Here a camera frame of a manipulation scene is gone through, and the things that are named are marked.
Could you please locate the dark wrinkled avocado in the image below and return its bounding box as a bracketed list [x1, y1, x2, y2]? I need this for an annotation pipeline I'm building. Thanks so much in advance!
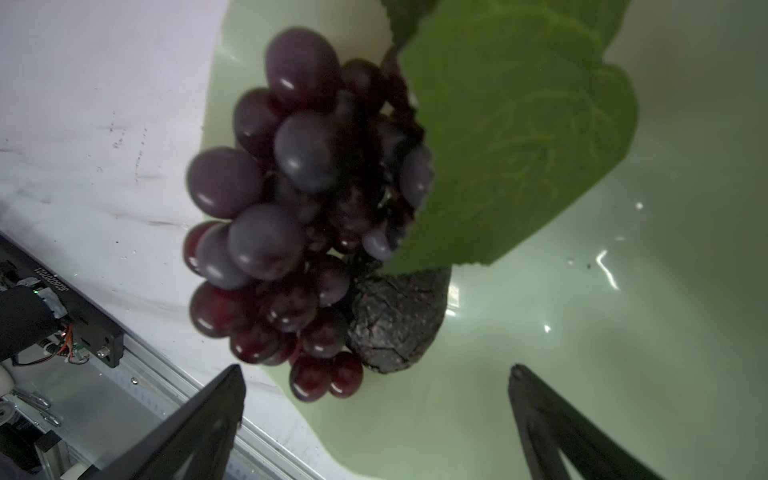
[340, 253, 452, 374]

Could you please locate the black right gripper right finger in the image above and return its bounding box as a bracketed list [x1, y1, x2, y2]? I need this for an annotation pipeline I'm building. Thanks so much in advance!
[508, 364, 660, 480]

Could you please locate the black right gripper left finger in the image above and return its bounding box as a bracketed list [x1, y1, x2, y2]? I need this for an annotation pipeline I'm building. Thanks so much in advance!
[94, 364, 246, 480]

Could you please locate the green plastic fruit plate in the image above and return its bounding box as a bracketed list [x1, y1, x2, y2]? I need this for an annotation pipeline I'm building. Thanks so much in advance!
[200, 0, 768, 480]

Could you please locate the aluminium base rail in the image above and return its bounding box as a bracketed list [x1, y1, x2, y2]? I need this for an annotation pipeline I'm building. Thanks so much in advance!
[0, 233, 325, 480]

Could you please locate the purple grape bunch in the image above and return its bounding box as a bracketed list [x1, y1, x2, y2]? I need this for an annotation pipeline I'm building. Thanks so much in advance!
[183, 27, 432, 402]

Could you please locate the green grape leaf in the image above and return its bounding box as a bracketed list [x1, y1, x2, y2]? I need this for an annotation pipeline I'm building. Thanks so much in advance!
[384, 0, 639, 275]

